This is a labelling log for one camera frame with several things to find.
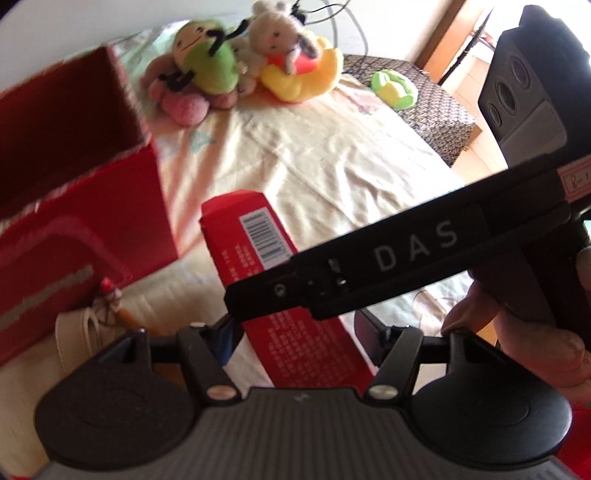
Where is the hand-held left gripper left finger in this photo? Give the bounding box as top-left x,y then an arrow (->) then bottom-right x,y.
122,316 -> 245,402

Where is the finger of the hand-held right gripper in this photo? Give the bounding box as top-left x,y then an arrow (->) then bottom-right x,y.
224,264 -> 357,322

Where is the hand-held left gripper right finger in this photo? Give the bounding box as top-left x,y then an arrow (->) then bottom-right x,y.
353,309 -> 468,400

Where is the red rectangular carton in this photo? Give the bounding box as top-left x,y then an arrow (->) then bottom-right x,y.
199,193 -> 377,394

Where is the small orange wooden doll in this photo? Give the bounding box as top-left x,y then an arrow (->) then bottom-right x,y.
95,277 -> 185,388

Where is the red cardboard box container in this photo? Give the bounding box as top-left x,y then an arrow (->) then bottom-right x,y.
0,45 -> 180,366

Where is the person's right hand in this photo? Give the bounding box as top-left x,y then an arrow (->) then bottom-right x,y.
441,273 -> 591,408

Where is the dark patterned ottoman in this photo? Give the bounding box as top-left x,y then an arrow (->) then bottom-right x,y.
344,54 -> 476,168

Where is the pale crinkled bedsheet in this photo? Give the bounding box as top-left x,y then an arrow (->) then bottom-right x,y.
0,21 -> 467,480

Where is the small green plush toy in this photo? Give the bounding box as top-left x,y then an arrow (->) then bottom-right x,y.
372,70 -> 420,110

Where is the pink plush toy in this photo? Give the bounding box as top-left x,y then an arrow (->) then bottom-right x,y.
141,53 -> 257,126

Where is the yellow moon plush toy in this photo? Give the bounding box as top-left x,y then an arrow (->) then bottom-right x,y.
261,37 -> 345,102

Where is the white sheep plush toy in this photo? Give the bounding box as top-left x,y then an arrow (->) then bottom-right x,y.
238,0 -> 324,75

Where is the wooden door frame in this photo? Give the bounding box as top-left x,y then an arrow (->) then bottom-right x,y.
413,0 -> 485,86

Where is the black cable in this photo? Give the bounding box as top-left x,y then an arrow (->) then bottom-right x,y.
295,0 -> 370,61

